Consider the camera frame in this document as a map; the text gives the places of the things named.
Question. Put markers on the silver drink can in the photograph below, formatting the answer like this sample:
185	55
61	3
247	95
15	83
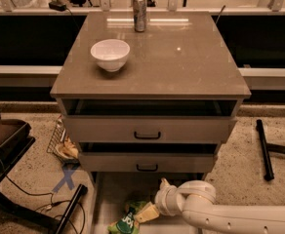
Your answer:
139	10

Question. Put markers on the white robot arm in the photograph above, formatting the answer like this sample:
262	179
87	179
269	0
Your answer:
195	200

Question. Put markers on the drawer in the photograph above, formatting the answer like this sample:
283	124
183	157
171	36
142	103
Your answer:
116	189
149	157
148	121

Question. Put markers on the middle drawer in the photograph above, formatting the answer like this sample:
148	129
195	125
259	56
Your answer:
149	157

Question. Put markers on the bottom drawer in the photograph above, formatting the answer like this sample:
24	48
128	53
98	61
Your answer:
116	189

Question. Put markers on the blue tape cross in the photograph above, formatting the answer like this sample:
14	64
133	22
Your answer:
68	170

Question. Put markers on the grey drawer cabinet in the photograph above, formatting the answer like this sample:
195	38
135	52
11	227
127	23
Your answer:
180	56

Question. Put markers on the top drawer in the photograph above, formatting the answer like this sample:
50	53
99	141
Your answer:
148	121

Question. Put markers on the black stand leg right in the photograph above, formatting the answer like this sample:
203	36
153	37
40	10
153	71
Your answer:
266	149

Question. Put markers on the black power adapter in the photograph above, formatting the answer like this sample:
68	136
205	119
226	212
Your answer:
58	6

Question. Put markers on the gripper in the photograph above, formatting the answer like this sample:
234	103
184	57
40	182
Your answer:
162	200

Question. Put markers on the wire basket with items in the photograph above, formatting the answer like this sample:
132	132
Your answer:
61	145

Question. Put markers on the green rice chip bag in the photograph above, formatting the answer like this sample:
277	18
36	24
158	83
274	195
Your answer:
127	223

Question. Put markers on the white ceramic bowl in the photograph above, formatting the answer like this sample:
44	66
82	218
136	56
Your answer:
110	54

